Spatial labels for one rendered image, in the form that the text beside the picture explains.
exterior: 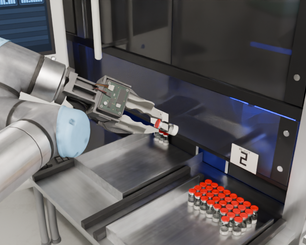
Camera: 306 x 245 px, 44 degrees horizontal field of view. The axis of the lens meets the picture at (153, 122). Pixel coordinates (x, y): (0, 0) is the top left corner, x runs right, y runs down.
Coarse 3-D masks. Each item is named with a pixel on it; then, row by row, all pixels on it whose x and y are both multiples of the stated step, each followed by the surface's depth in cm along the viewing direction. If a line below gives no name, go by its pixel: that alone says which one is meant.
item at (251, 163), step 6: (234, 144) 103; (234, 150) 104; (240, 150) 102; (246, 150) 101; (234, 156) 105; (240, 156) 103; (252, 156) 100; (234, 162) 105; (246, 162) 102; (252, 162) 100; (246, 168) 103; (252, 168) 101
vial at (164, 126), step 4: (160, 120) 77; (160, 124) 76; (164, 124) 76; (168, 124) 77; (172, 124) 78; (160, 128) 77; (164, 128) 77; (168, 128) 77; (172, 128) 77; (176, 128) 77; (168, 132) 77; (172, 132) 77; (176, 132) 77
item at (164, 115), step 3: (159, 111) 124; (162, 114) 123; (165, 114) 122; (168, 114) 121; (162, 117) 124; (165, 117) 122; (153, 120) 128; (156, 120) 126; (162, 120) 124; (165, 120) 123; (153, 123) 128
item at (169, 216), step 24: (168, 192) 106; (144, 216) 102; (168, 216) 102; (192, 216) 102; (120, 240) 89; (144, 240) 94; (168, 240) 94; (192, 240) 94; (216, 240) 94; (240, 240) 94
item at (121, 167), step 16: (112, 144) 132; (128, 144) 137; (144, 144) 137; (160, 144) 137; (80, 160) 125; (96, 160) 127; (112, 160) 127; (128, 160) 127; (144, 160) 127; (160, 160) 127; (176, 160) 127; (192, 160) 123; (96, 176) 115; (112, 176) 119; (128, 176) 119; (144, 176) 119; (160, 176) 115; (112, 192) 110; (128, 192) 107
